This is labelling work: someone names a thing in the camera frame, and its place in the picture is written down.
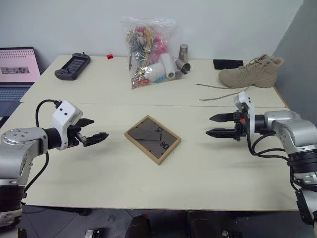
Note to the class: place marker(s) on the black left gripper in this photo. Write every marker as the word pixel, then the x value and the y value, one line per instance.
pixel 73 136

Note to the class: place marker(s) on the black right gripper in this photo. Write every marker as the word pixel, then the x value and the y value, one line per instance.
pixel 239 125

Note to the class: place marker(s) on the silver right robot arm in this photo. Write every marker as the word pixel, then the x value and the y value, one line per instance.
pixel 284 124

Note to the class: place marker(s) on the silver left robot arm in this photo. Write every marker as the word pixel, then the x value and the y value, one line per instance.
pixel 19 148

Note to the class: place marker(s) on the laptop with pink screen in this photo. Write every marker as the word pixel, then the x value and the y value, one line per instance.
pixel 15 62

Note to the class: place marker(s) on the tan lace-up boot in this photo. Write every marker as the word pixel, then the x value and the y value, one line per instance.
pixel 247 74

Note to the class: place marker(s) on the black fabric pouch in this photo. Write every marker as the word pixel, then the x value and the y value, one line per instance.
pixel 227 64

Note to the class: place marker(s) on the black handheld game console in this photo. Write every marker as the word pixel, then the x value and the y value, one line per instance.
pixel 73 65

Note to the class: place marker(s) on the shiny metal cup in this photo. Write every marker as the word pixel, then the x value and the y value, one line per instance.
pixel 183 52
pixel 183 67

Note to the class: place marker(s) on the small red block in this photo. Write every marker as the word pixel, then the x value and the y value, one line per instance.
pixel 109 56

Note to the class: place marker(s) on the white plastic cup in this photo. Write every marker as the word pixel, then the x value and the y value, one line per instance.
pixel 154 72
pixel 167 65

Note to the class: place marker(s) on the clear plastic bag of items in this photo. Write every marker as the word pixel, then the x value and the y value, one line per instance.
pixel 142 49

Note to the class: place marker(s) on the dark rounded shape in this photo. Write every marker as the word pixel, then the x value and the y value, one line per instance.
pixel 137 226

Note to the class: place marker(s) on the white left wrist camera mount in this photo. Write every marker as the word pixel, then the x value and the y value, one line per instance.
pixel 65 114

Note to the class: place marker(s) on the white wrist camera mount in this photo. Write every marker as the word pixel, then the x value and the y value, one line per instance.
pixel 65 114
pixel 244 98

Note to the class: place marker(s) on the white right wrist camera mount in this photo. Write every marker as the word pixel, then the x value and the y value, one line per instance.
pixel 244 98

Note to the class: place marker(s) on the wooden picture frame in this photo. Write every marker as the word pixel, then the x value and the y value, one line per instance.
pixel 151 138

